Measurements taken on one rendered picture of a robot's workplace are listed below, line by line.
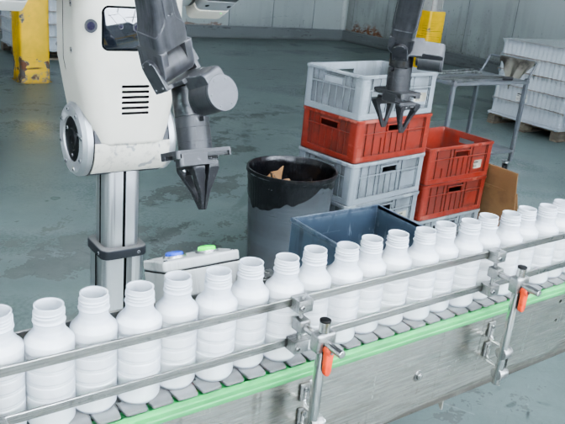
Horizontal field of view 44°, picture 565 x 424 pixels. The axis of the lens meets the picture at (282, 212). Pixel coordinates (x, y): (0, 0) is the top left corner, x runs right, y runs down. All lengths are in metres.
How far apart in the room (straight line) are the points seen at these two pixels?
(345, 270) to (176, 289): 0.29
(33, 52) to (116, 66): 7.18
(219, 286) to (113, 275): 0.69
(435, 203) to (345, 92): 1.08
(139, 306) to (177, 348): 0.09
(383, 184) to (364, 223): 1.72
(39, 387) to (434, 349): 0.70
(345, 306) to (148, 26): 0.53
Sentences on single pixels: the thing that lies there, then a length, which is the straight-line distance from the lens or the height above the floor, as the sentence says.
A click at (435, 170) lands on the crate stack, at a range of 4.13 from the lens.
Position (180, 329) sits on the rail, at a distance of 0.94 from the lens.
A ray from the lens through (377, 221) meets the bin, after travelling 2.02.
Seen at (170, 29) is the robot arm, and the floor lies 1.47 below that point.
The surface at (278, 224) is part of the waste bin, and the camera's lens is 3.28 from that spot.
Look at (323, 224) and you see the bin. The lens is 1.89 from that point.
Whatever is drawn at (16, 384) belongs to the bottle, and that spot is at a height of 1.08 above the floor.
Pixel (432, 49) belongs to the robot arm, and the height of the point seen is 1.42.
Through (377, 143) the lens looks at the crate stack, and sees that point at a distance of 3.59.
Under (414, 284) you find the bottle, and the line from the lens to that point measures 1.23.
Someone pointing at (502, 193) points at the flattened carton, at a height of 0.34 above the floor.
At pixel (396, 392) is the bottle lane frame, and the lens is 1.28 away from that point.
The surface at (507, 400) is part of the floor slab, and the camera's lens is 3.04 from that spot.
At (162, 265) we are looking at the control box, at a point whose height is 1.12.
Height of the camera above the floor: 1.58
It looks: 20 degrees down
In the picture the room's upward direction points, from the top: 6 degrees clockwise
